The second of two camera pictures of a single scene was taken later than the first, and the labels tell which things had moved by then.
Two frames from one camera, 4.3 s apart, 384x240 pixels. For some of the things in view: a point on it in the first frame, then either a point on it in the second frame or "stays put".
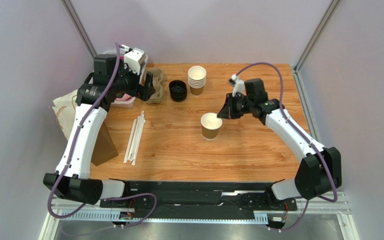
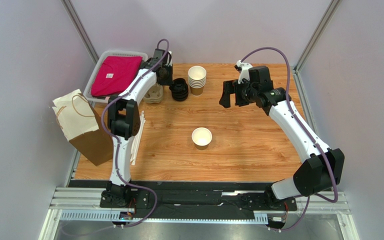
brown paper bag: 64,109 stays put
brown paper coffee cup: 211,124 to 201,137
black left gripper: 143,92 to 169,81
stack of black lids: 178,90 stays put
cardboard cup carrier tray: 158,75 stays put
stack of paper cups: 196,80 stays put
